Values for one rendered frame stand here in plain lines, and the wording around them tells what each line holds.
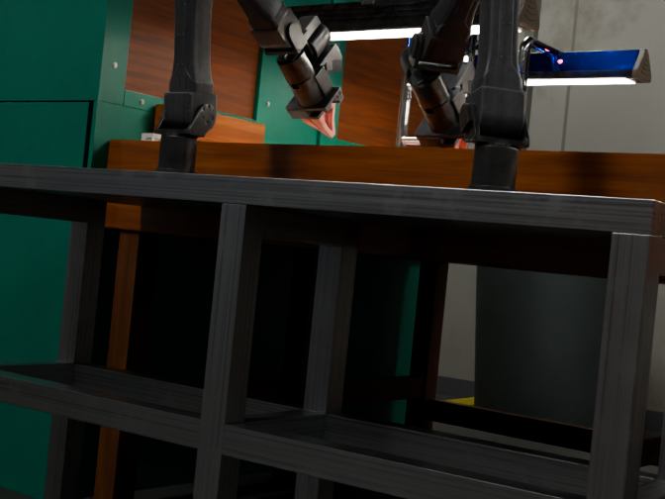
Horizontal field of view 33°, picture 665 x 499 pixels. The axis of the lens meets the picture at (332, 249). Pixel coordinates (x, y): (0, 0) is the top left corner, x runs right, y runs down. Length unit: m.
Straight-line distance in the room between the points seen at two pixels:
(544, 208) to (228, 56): 1.46
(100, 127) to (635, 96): 2.87
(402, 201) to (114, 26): 1.13
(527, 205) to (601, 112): 3.50
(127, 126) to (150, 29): 0.23
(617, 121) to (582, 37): 0.40
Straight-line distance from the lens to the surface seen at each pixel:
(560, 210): 1.34
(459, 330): 5.04
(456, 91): 1.95
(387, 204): 1.45
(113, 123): 2.43
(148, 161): 2.32
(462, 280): 5.04
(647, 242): 1.30
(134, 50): 2.49
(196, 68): 1.95
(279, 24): 2.11
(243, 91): 2.73
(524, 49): 2.67
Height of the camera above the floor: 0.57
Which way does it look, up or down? level
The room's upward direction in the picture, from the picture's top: 6 degrees clockwise
